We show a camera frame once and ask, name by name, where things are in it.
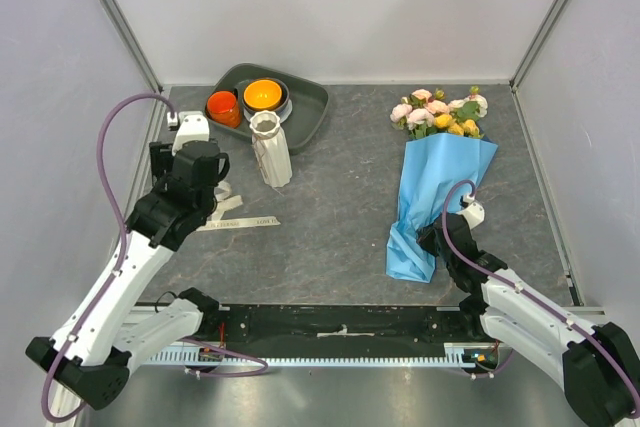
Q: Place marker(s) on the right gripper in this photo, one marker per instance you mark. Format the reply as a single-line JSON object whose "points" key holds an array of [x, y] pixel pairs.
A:
{"points": [[424, 235]]}

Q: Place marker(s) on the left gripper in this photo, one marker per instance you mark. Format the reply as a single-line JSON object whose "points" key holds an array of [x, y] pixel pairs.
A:
{"points": [[162, 164]]}

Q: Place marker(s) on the cream printed ribbon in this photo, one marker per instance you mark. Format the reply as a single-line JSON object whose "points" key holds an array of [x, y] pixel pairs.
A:
{"points": [[227, 201]]}

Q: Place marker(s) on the blue wrapping paper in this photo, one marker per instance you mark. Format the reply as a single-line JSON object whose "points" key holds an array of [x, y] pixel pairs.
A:
{"points": [[431, 167]]}

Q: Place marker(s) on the yellow flower bunch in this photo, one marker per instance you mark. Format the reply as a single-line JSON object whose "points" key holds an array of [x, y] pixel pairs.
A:
{"points": [[452, 125]]}

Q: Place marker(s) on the pink flower bunch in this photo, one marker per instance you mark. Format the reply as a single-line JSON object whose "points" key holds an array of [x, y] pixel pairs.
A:
{"points": [[416, 112]]}

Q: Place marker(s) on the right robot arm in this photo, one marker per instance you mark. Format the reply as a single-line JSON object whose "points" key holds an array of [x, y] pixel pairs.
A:
{"points": [[595, 365]]}

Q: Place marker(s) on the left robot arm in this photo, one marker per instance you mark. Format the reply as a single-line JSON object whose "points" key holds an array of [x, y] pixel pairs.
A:
{"points": [[92, 354]]}

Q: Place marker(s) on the white ribbed vase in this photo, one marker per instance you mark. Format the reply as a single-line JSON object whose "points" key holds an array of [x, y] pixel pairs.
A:
{"points": [[271, 149]]}

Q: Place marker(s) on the orange cup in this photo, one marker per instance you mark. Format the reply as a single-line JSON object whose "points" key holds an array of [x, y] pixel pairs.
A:
{"points": [[223, 108]]}

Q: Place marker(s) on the orange bowl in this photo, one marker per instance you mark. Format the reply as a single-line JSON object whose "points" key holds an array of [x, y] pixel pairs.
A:
{"points": [[265, 94]]}

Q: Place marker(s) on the grey plate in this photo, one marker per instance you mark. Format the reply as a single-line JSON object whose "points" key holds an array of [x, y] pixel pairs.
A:
{"points": [[283, 110]]}

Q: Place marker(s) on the dark grey tray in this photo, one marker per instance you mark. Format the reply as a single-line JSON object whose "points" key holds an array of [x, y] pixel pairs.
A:
{"points": [[310, 100]]}

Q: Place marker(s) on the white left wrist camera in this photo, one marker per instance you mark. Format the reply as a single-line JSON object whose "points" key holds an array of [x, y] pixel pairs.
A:
{"points": [[189, 126]]}

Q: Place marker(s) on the white slotted cable duct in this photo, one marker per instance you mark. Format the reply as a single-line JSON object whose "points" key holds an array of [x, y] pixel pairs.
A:
{"points": [[189, 355]]}

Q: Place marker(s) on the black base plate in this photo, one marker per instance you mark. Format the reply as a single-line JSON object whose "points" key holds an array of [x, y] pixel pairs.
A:
{"points": [[336, 331]]}

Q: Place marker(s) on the left aluminium frame post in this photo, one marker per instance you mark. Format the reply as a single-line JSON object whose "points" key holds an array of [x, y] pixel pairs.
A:
{"points": [[131, 43]]}

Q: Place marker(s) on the aluminium frame post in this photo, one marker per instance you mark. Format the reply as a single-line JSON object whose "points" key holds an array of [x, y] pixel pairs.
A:
{"points": [[131, 43], [543, 33]]}

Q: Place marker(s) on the right aluminium frame post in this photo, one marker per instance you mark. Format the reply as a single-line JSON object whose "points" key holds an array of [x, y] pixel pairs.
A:
{"points": [[543, 33]]}

